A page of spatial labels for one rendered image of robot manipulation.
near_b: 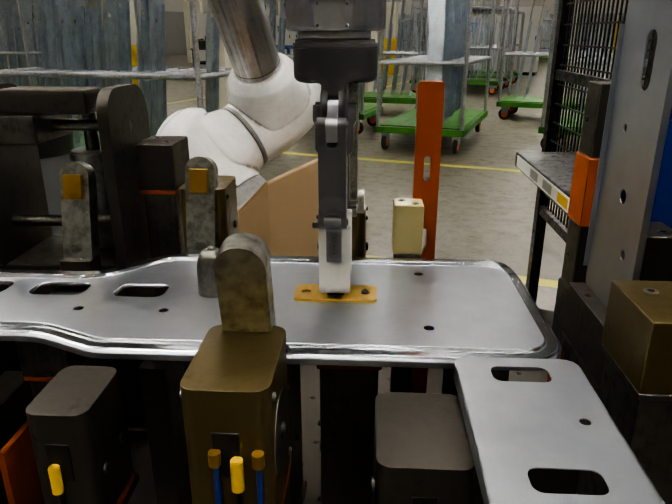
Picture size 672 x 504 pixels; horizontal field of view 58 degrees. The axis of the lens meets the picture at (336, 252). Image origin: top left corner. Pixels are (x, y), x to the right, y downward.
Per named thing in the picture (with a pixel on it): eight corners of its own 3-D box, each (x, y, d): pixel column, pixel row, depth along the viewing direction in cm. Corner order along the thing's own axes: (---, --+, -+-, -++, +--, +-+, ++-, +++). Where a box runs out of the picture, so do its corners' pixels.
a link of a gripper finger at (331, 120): (348, 87, 54) (346, 76, 49) (347, 145, 55) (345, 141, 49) (321, 87, 54) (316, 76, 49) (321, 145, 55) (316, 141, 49)
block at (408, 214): (385, 464, 82) (394, 205, 69) (384, 448, 85) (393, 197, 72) (411, 465, 81) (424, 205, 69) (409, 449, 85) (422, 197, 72)
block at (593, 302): (565, 585, 64) (609, 332, 54) (536, 502, 75) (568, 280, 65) (594, 586, 64) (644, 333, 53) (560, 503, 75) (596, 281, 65)
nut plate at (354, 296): (292, 301, 60) (292, 290, 60) (297, 286, 64) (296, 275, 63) (377, 303, 60) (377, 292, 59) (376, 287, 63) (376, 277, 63)
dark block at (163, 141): (165, 424, 90) (133, 143, 76) (179, 397, 97) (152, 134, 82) (198, 425, 90) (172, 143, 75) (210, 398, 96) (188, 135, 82)
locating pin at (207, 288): (196, 311, 61) (190, 251, 59) (204, 298, 64) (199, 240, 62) (227, 312, 61) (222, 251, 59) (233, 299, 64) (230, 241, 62)
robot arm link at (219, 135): (204, 228, 137) (142, 156, 137) (265, 181, 142) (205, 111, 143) (205, 210, 122) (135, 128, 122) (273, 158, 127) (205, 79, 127)
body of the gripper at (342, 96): (298, 35, 57) (300, 133, 60) (286, 36, 49) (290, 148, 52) (377, 35, 57) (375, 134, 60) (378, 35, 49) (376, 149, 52)
